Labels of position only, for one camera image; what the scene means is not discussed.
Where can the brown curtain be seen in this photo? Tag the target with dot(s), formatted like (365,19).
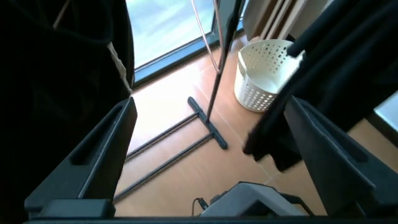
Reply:
(273,18)

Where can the window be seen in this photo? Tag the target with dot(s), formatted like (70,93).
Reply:
(161,31)

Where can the black garment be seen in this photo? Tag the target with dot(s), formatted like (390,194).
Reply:
(348,62)

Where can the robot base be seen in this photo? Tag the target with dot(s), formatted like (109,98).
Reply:
(248,202)

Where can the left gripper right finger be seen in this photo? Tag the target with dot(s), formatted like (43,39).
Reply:
(342,186)

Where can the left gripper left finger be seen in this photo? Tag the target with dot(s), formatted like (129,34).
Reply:
(93,186)

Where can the white laundry basket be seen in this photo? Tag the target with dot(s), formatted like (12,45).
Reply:
(258,87)

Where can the black clothes rack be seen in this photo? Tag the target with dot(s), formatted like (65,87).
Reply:
(206,119)

